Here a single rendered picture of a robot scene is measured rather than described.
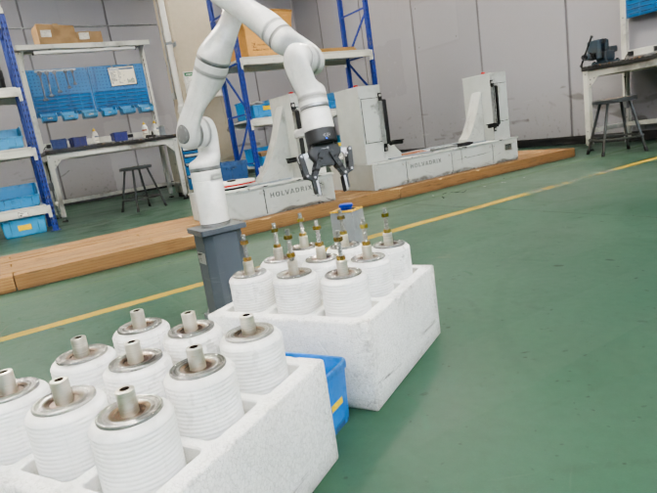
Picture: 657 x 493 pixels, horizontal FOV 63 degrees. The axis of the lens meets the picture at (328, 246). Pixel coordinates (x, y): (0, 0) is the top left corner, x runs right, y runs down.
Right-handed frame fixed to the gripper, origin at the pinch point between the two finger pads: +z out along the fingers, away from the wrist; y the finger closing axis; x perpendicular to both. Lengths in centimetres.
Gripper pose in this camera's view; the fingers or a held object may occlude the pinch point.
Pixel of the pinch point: (331, 188)
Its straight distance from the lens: 130.8
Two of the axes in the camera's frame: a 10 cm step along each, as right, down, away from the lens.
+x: -3.1, 0.3, 9.5
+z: 2.1, 9.8, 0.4
